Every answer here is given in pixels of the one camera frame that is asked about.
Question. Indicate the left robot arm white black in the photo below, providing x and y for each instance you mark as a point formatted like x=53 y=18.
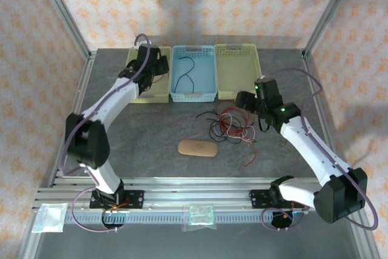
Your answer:
x=115 y=101

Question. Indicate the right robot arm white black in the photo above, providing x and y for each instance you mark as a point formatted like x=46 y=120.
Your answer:
x=309 y=146

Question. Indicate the yellow-green perforated plastic basket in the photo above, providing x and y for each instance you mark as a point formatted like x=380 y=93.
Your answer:
x=157 y=93
x=236 y=71

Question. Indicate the blue perforated plastic basket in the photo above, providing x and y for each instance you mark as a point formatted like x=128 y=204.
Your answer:
x=203 y=71

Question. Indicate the clear plastic bag green content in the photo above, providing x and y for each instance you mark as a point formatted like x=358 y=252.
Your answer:
x=198 y=215

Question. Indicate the white plastic bag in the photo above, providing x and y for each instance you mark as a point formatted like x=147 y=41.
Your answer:
x=50 y=218

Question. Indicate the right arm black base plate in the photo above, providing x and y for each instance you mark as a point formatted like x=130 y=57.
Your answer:
x=259 y=198

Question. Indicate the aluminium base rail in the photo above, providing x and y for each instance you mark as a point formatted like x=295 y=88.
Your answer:
x=197 y=192

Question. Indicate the aluminium frame post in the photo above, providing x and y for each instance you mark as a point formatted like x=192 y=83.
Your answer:
x=63 y=7
x=332 y=7

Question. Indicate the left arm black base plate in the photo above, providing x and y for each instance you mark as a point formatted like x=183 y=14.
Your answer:
x=133 y=199

